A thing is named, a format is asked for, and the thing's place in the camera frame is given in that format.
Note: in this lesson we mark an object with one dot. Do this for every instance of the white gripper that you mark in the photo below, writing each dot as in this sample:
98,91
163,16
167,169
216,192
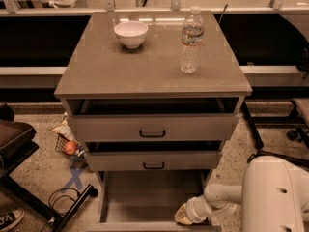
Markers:
192,209

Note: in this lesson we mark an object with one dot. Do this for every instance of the grey drawer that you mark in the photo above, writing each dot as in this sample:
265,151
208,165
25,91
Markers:
146,201
155,120
137,156

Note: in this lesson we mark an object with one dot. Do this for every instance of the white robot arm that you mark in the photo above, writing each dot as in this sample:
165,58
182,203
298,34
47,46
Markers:
274,197

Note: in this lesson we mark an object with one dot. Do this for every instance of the grey drawer cabinet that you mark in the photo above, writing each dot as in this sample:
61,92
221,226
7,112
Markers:
101,68

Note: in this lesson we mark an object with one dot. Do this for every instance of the red apple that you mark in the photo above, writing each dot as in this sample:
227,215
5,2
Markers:
70,147

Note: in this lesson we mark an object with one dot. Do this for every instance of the snack bag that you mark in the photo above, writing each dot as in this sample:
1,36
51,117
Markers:
64,129

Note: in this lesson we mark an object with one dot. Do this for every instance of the black office chair base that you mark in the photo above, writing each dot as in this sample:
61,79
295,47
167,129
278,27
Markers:
281,133

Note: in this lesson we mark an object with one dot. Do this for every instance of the black and white sneaker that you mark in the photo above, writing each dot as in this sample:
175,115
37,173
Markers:
10,220

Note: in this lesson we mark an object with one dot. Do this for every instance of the black chair on left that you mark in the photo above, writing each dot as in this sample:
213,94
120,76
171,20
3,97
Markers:
46,174

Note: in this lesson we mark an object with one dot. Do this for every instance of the white ceramic bowl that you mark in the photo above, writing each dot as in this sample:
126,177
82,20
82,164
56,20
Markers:
131,34

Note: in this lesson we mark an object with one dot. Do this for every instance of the clear plastic water bottle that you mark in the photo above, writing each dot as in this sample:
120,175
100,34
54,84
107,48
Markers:
192,38

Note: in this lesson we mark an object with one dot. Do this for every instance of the black wire basket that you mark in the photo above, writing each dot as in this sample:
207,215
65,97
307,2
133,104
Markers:
77,157

